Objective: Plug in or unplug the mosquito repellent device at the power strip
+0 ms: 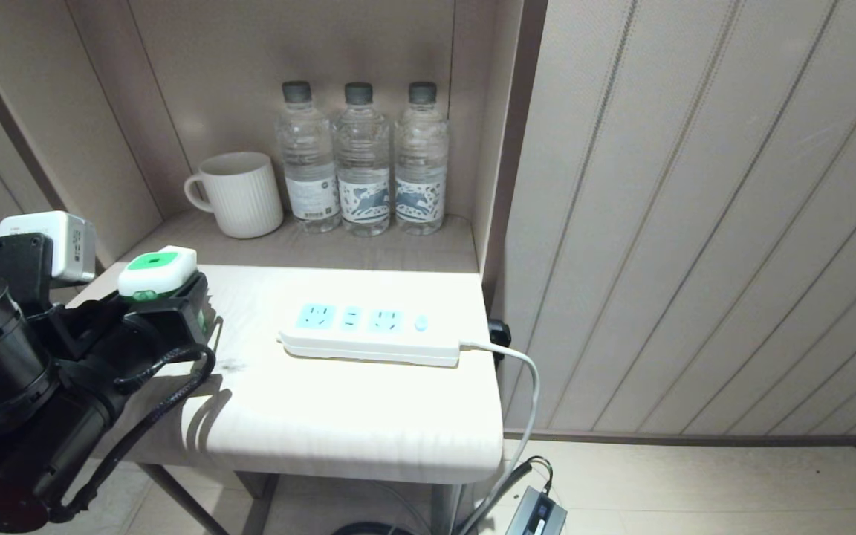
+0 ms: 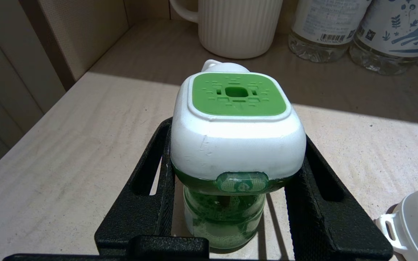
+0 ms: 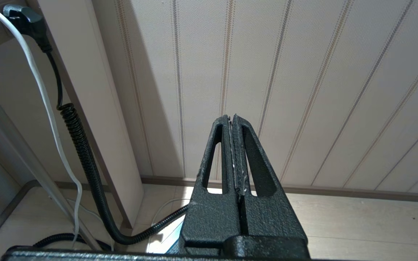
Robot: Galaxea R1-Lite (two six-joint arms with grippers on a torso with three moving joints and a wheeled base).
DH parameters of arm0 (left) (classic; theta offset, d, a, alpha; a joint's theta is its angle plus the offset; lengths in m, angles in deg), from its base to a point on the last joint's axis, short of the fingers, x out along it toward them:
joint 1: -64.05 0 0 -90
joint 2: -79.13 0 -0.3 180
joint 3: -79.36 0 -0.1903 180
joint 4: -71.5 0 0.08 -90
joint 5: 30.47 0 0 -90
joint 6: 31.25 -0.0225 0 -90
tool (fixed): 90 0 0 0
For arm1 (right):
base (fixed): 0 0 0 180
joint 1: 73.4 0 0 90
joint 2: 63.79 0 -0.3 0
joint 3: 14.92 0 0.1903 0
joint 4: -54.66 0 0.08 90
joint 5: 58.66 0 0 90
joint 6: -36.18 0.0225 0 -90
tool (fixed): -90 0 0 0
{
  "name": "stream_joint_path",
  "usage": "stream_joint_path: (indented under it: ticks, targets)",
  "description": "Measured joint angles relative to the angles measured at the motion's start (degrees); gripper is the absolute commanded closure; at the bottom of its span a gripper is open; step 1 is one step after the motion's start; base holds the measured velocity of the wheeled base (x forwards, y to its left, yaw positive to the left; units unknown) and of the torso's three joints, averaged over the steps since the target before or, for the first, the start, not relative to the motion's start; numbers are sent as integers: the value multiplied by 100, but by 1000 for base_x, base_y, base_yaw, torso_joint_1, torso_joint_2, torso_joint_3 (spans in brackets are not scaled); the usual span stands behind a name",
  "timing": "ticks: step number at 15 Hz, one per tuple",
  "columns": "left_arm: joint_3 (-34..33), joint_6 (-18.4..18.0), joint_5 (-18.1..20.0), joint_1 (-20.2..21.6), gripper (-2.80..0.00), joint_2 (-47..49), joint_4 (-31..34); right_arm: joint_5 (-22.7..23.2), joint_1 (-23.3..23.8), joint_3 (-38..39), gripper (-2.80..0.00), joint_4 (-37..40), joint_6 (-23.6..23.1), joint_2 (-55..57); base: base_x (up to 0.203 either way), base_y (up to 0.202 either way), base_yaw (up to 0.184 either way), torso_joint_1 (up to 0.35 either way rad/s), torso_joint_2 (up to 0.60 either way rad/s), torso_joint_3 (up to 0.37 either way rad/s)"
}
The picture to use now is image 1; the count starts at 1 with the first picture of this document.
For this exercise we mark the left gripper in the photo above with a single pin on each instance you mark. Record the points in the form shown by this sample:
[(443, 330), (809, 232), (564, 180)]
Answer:
[(168, 323)]

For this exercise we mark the white green mosquito repellent device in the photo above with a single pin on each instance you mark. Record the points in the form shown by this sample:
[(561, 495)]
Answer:
[(157, 271)]

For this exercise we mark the white power strip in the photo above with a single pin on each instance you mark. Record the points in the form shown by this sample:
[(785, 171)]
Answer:
[(368, 345)]

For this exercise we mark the black power adapter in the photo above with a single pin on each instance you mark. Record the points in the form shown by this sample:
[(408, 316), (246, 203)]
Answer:
[(536, 516)]

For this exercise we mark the white ribbed mug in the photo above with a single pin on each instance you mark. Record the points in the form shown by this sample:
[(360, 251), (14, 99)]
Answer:
[(246, 197)]

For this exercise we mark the white side table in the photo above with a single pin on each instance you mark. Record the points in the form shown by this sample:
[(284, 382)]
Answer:
[(324, 416)]

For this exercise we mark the water bottle with plain label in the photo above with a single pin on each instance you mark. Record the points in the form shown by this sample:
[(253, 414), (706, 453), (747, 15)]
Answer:
[(309, 160)]

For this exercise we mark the beige wooden shelf niche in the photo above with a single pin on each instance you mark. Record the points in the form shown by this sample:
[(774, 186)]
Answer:
[(198, 89)]

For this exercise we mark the water bottle with horse label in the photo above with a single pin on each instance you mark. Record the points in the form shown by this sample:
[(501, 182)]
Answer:
[(422, 163), (361, 163)]

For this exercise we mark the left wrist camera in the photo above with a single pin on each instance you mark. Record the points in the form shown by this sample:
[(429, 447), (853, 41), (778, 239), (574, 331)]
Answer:
[(64, 241)]

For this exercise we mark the black wall plug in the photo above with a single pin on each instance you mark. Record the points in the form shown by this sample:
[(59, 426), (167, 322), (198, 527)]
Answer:
[(499, 334)]

